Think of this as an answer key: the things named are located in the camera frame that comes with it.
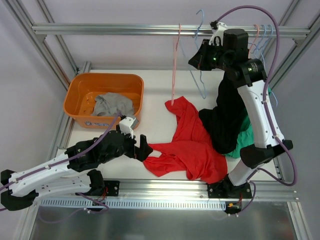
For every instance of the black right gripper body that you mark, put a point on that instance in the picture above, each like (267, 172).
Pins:
(203, 55)

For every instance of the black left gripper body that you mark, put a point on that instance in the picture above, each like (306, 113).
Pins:
(137, 150)

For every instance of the pink wire hanger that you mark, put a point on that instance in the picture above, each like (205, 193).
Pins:
(174, 63)

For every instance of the grey tank top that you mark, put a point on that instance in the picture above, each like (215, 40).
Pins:
(110, 103)

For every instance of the red tank top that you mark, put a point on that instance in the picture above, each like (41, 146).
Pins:
(192, 144)

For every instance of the pink hanger with black top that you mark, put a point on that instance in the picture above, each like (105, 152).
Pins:
(255, 38)

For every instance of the black tank top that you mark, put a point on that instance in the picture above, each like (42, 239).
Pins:
(212, 119)

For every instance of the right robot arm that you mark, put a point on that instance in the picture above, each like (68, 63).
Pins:
(228, 50)

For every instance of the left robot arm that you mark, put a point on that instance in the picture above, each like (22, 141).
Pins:
(72, 172)

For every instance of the green tank top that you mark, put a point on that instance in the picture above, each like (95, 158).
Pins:
(246, 140)

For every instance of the orange plastic bin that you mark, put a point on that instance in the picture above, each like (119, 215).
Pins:
(93, 99)

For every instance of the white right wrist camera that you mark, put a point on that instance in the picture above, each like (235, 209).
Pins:
(218, 29)

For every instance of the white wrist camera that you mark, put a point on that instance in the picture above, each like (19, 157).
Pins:
(127, 124)
(218, 29)

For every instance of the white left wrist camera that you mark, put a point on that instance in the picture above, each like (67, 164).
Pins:
(127, 124)

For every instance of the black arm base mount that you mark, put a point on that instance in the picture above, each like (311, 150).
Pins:
(111, 188)

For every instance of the white slotted cable duct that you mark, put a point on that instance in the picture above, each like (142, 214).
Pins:
(115, 203)

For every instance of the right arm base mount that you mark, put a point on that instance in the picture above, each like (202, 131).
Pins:
(226, 190)

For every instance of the aluminium hanging rail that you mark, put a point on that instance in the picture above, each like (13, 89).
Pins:
(151, 30)

